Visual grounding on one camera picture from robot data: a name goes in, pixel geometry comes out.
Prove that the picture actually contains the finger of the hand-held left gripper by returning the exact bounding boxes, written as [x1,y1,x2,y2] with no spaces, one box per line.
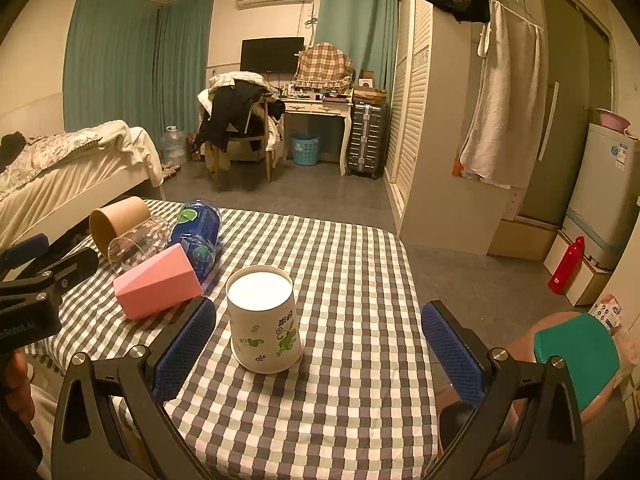
[0,233,50,273]

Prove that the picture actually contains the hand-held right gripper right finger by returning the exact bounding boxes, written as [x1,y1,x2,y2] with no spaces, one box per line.
[421,301,585,480]

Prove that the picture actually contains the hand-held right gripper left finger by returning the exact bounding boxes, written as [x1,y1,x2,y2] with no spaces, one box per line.
[51,296,218,480]

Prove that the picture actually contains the white leaf-print paper cup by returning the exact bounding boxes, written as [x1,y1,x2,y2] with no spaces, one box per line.
[225,266,304,375]

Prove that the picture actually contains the brown paper cup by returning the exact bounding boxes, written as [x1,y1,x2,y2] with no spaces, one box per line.
[89,196,151,259]

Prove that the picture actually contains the clear plastic cup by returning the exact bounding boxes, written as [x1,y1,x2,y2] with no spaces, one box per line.
[108,215,173,276]

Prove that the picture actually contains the person's left hand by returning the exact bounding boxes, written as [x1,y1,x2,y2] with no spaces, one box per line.
[0,350,37,413]

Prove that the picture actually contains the pink box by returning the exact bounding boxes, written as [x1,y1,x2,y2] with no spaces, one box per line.
[113,243,204,321]

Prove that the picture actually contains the bed with floral bedding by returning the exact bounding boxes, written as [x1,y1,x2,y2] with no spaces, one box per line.
[0,120,165,251]

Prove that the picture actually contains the blue plastic bottle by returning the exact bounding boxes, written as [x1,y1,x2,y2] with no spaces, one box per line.
[168,200,222,284]

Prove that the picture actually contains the stool with teal cushion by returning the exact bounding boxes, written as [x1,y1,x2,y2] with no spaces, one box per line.
[435,311,623,480]

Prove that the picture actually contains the checkered tablecloth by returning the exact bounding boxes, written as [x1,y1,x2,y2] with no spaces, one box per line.
[24,199,440,480]

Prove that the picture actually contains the red bottle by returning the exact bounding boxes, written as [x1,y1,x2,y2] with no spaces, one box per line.
[547,236,586,295]

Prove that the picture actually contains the white storage box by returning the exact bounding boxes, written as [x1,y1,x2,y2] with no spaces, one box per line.
[543,230,615,307]

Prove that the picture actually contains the large water jug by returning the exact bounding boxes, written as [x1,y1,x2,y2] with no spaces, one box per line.
[161,126,188,166]

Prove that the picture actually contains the teal curtain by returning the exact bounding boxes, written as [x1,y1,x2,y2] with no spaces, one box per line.
[314,0,407,92]
[63,0,165,151]

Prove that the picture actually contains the white refrigerator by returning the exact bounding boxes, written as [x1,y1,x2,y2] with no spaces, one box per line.
[563,123,640,269]

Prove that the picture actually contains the white wardrobe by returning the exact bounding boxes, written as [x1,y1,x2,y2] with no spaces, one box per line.
[383,0,546,257]

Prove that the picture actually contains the dark suitcase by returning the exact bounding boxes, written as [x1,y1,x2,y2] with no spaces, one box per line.
[346,101,389,180]

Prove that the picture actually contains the blue laundry basket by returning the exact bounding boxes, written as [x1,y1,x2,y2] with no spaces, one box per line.
[291,132,320,166]

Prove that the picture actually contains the wooden chair with clothes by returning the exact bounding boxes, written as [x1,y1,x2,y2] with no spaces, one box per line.
[192,72,287,184]

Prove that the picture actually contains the white hanging towel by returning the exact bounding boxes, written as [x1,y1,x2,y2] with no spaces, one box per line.
[459,0,547,184]

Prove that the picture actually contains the grey door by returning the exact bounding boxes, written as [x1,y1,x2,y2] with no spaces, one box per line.
[515,0,615,228]

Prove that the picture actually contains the white desk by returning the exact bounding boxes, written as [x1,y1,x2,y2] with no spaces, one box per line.
[277,86,355,177]

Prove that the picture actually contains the pink basin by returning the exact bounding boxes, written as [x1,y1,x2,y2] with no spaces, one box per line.
[596,108,632,131]

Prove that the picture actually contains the black monitor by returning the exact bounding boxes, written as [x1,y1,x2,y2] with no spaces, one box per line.
[240,37,306,74]

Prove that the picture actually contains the plaid cloth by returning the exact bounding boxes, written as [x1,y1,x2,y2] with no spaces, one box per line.
[292,42,355,91]

